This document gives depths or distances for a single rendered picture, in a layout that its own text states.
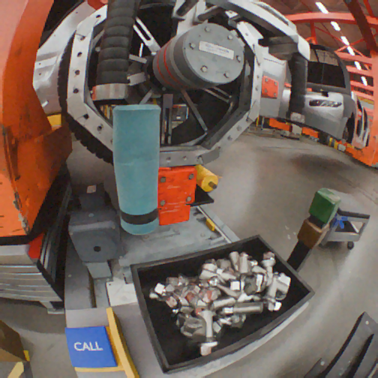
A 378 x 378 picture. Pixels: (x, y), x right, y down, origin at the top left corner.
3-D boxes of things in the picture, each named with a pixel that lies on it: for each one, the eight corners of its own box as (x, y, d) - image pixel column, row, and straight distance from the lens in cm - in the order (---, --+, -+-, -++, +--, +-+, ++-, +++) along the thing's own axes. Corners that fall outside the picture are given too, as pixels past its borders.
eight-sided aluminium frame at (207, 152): (239, 156, 68) (251, 22, 76) (251, 162, 63) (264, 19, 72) (76, 169, 52) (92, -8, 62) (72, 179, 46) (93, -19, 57)
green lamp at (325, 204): (316, 207, 33) (324, 186, 32) (333, 219, 32) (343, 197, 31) (306, 213, 29) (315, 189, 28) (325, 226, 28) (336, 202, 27)
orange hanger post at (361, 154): (346, 153, 412) (351, 48, 468) (371, 166, 401) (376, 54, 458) (343, 152, 396) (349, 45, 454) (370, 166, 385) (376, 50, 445)
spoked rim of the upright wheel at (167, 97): (203, 136, 86) (211, 37, 92) (234, 148, 67) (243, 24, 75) (90, 143, 75) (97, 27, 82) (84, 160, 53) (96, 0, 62)
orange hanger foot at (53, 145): (73, 151, 102) (72, 86, 100) (46, 199, 54) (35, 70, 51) (46, 155, 106) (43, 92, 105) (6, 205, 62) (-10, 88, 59)
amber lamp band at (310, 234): (305, 231, 35) (313, 212, 33) (320, 243, 34) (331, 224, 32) (295, 238, 32) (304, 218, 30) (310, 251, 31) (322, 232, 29)
